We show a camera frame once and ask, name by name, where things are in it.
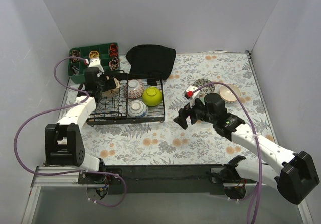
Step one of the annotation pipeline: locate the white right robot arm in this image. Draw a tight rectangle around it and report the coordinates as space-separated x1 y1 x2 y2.
174 91 320 205

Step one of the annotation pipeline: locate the white red patterned bowl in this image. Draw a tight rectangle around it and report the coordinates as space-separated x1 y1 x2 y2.
126 79 144 99

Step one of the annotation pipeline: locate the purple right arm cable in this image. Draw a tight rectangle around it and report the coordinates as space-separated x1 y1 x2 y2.
193 82 264 224

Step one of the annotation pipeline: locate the white blue patterned bowl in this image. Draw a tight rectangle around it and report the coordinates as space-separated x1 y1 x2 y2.
128 100 148 118

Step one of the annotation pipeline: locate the black wire dish rack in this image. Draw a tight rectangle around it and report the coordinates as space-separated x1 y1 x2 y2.
87 72 165 126

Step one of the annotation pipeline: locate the black base bar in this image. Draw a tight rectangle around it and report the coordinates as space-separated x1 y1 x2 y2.
104 164 240 194

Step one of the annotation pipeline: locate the black cloth bag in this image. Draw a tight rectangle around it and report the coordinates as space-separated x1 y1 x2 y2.
126 44 176 80

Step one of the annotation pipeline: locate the green compartment tray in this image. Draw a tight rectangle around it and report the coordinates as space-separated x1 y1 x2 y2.
67 42 120 84

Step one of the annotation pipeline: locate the floral brown leaf bowl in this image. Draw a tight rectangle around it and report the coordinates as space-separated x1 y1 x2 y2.
192 78 213 95

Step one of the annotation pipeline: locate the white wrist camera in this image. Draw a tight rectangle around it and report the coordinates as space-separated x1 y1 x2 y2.
85 57 104 73
184 85 205 109

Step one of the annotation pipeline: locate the yellow-green bowl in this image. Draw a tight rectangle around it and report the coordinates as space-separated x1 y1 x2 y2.
142 87 163 107

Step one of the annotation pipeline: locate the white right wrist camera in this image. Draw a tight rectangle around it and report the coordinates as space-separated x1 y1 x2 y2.
184 85 205 109

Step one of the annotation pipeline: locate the beige tan bowl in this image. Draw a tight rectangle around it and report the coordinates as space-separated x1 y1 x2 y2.
102 78 120 98

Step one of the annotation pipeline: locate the white pink interior bowl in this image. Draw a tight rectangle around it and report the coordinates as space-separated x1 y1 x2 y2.
219 84 241 104

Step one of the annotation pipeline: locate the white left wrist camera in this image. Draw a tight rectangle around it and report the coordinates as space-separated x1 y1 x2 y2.
85 57 104 73

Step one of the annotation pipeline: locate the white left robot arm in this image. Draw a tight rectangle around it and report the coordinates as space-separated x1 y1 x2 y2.
45 67 116 184

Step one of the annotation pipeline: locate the floral table mat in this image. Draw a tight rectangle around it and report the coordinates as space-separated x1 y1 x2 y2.
54 52 283 166

